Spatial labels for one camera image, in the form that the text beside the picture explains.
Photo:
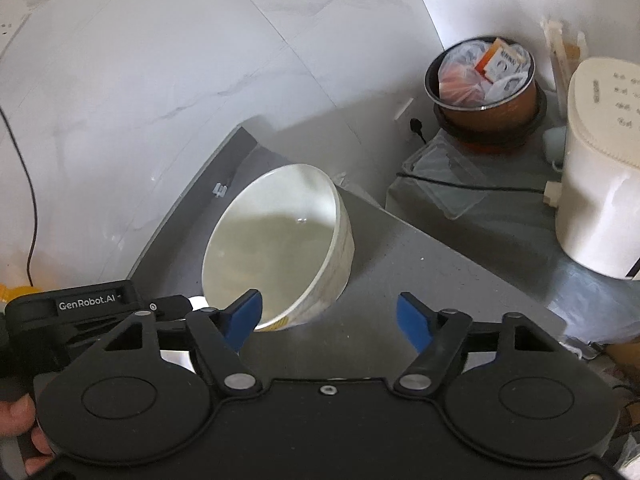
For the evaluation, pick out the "black power plug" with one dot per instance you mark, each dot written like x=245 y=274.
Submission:
x=417 y=130

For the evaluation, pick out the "copper-coloured cooker pot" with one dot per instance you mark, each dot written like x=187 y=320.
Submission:
x=500 y=115

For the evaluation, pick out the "orange and white packet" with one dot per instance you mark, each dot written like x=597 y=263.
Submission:
x=492 y=60

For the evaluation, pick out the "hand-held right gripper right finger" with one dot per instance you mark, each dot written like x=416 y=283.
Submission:
x=412 y=317

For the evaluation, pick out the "white plug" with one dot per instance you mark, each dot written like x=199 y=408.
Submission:
x=551 y=193

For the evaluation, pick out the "white plastic bag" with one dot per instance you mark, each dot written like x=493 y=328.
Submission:
x=462 y=85

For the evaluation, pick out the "white wall socket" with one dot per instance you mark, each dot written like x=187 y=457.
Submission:
x=10 y=25

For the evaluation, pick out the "small white clip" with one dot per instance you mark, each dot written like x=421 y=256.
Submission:
x=220 y=189

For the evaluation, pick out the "clear plastic lid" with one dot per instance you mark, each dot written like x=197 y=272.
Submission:
x=445 y=175

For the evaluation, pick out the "orange plastic object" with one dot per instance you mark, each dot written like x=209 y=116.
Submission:
x=20 y=292

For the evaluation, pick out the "white plastic holder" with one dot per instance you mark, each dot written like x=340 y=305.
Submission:
x=560 y=50

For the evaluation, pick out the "white rice cooker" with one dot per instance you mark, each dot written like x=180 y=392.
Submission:
x=600 y=185

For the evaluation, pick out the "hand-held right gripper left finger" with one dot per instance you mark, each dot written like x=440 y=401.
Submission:
x=247 y=312

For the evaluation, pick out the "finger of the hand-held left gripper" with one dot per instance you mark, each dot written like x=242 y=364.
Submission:
x=172 y=307

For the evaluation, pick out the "person's left hand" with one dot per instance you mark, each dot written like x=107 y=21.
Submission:
x=20 y=417

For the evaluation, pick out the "white ceramic bowl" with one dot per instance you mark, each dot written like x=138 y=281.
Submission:
x=280 y=230

